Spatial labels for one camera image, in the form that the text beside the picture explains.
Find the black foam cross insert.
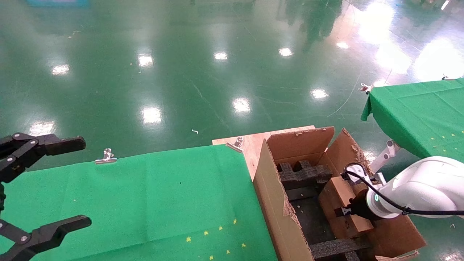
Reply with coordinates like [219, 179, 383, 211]
[277, 159, 333, 202]

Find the long dark arm cable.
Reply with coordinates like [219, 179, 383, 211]
[343, 170, 464, 217]

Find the large green table cloth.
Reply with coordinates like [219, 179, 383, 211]
[0, 144, 278, 261]

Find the large open cardboard carton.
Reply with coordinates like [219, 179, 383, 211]
[253, 126, 428, 261]

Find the small brown cardboard box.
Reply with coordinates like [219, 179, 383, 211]
[318, 176, 374, 239]

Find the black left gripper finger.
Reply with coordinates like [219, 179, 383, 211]
[0, 215, 92, 261]
[0, 133, 86, 183]

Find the light plywood board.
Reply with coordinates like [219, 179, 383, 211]
[212, 126, 316, 180]

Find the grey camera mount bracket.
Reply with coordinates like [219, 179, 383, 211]
[362, 172, 386, 187]

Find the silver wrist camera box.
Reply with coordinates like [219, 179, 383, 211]
[344, 163, 368, 183]

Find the white metal table leg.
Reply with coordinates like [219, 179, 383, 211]
[369, 140, 399, 174]

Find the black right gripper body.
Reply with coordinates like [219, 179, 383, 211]
[350, 192, 377, 220]

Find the small green table cloth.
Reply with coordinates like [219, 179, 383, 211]
[361, 78, 464, 163]

